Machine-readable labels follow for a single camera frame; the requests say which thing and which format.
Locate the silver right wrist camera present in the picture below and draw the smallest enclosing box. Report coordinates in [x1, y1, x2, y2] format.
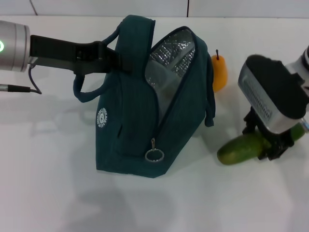
[237, 55, 309, 135]

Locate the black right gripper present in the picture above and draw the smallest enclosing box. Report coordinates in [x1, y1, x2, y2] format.
[242, 107, 295, 162]

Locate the dark teal insulated bag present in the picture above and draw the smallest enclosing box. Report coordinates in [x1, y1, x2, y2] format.
[73, 14, 216, 179]

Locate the orange pear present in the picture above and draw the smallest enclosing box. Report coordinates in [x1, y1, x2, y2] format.
[211, 49, 228, 93]

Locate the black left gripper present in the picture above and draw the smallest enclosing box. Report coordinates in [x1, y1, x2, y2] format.
[30, 35, 134, 75]

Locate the metal zipper pull ring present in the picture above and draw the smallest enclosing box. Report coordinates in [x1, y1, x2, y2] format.
[144, 137, 165, 163]

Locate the green cucumber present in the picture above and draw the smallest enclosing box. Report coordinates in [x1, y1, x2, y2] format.
[217, 122, 306, 166]

